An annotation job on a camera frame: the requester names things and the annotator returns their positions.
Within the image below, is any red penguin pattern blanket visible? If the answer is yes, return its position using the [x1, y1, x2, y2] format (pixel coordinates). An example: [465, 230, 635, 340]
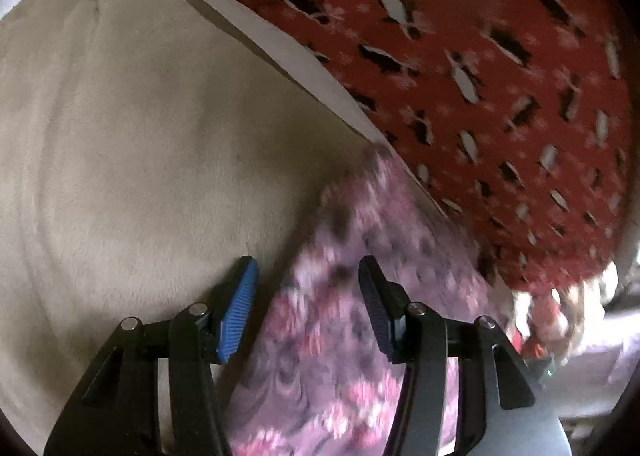
[180, 0, 640, 297]

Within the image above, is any beige fleece blanket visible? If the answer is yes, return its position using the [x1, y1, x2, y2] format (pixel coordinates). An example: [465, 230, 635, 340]
[0, 0, 386, 456]

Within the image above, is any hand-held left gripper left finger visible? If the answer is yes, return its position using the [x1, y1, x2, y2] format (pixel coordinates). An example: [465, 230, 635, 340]
[44, 256, 260, 456]

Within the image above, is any purple floral garment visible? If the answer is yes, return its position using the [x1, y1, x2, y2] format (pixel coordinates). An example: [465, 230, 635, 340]
[227, 143, 521, 456]

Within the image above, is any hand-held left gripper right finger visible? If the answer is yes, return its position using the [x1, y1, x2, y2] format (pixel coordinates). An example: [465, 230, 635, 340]
[358, 256, 536, 456]

